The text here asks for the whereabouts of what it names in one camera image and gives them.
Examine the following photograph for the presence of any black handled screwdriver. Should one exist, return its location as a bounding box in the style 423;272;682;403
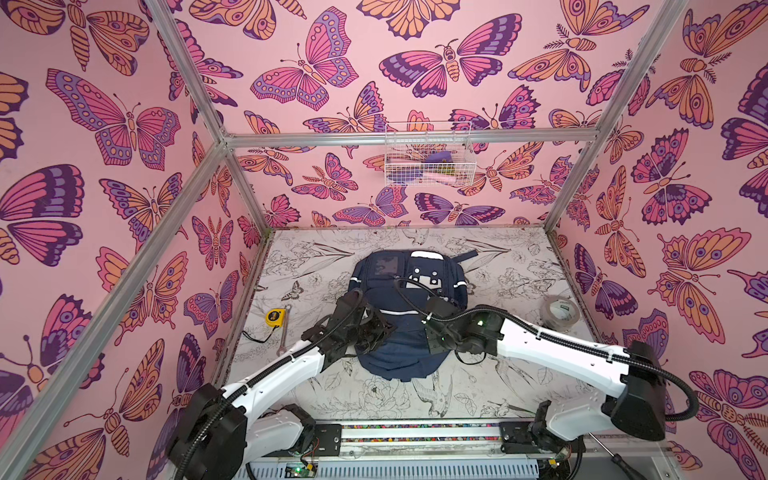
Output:
589;433;647;480

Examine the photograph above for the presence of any white wire wall basket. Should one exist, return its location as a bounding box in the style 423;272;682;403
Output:
381;122;477;188

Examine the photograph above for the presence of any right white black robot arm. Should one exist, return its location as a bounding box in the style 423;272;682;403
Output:
421;297;700;449

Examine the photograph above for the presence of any silver wrench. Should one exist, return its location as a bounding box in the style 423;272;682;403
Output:
276;305;292;357

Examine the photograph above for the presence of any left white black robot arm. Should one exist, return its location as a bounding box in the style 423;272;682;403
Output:
166;289;395;479

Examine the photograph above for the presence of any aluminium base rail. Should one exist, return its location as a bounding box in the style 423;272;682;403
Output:
161;418;679;480

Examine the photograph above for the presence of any navy blue student backpack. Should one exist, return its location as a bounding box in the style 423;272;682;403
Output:
348;250;478;382

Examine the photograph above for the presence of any yellow tape measure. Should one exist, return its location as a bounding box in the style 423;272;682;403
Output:
265;308;287;329

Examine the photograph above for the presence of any clear tape roll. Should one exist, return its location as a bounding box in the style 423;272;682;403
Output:
540;296;582;332

